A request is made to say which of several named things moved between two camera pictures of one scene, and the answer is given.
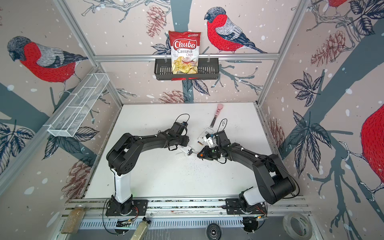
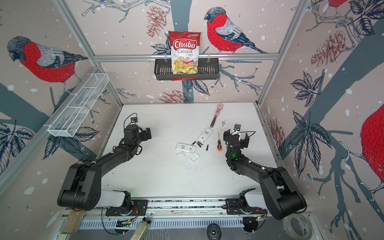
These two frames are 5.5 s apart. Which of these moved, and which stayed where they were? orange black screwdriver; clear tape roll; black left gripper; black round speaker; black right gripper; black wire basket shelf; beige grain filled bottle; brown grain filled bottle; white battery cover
Moved: black right gripper; orange black screwdriver; black left gripper
Stayed: clear tape roll; black wire basket shelf; white battery cover; black round speaker; brown grain filled bottle; beige grain filled bottle
